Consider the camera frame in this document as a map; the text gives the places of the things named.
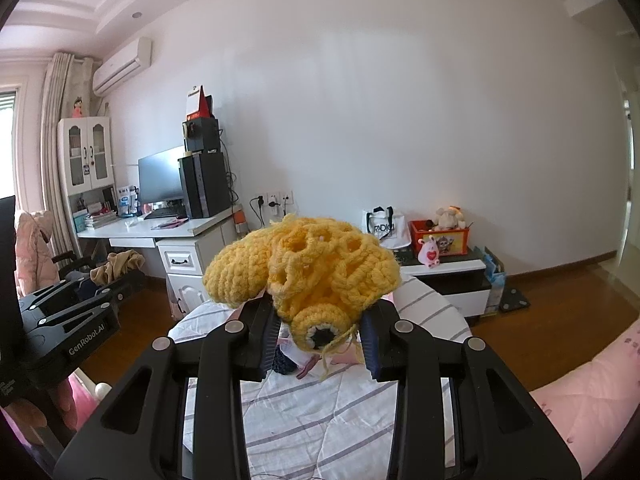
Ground cream plush toy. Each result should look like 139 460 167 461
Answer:
434 206 467 232

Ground black office chair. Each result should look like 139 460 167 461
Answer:
50 252 101 301

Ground pink padded jacket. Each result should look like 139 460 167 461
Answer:
15 210 60 301

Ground window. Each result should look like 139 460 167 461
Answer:
0 87 21 201

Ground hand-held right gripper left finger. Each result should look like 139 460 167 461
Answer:
55 297 281 480

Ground white desk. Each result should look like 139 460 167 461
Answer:
76 210 241 321

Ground tan fabric item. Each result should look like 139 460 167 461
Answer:
90 250 147 287

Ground navy blue scrunchie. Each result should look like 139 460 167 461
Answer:
272 347 299 376

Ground blue white packets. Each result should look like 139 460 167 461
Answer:
117 185 140 217

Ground white door frame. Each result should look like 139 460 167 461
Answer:
617 80 640 266

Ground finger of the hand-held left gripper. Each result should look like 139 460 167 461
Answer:
19 277 83 313
37 280 128 333

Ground black metal stand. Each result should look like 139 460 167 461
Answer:
499 287 531 313

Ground white air conditioner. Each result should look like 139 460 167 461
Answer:
91 36 152 96

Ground pink plush toy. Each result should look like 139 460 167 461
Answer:
417 238 442 267

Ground black speaker box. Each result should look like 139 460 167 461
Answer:
182 117 221 156

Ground pink bed cover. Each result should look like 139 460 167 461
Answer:
50 367 101 431

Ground white tote bag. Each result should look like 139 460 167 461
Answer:
362 206 412 252

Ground stack of books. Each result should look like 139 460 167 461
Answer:
75 210 118 231

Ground yellow plush toy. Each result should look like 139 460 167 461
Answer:
202 214 403 376

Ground black white low cabinet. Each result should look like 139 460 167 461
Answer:
395 249 493 318

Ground red toy box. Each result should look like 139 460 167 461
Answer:
409 220 471 258

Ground white glass-door cabinet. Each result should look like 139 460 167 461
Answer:
56 116 117 233

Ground black computer tower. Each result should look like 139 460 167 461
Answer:
178 152 232 220

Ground black computer monitor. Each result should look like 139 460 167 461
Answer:
138 146 187 207

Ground pink printed quilted fabric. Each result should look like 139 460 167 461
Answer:
527 317 640 476

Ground white striped quilt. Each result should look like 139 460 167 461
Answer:
167 272 476 480

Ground red paper bag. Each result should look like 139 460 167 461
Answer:
186 85 215 121

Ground beige curtain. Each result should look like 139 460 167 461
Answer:
37 51 96 261

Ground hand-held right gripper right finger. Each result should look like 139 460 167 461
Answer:
360 305 583 480

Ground black power cables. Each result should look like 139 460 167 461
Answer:
249 195 296 233

